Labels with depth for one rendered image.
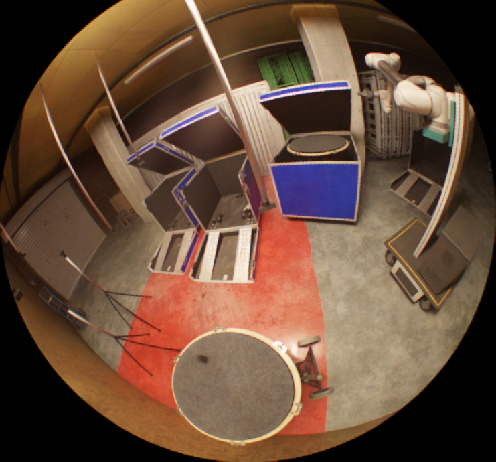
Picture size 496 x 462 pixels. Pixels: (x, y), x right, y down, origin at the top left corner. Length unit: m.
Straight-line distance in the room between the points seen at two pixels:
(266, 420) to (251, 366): 0.31
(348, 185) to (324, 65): 1.91
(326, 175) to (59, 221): 6.95
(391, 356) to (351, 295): 0.80
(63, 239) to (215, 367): 6.12
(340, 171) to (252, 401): 1.92
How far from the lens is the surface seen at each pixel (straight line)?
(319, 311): 1.75
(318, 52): 2.97
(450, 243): 1.49
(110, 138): 4.24
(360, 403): 1.83
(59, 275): 6.50
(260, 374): 0.90
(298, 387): 0.91
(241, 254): 2.15
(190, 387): 1.08
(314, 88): 1.88
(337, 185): 1.89
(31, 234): 6.45
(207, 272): 2.29
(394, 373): 1.89
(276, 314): 1.77
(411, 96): 1.11
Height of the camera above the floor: 1.68
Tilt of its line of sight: 36 degrees down
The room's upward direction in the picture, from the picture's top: 22 degrees counter-clockwise
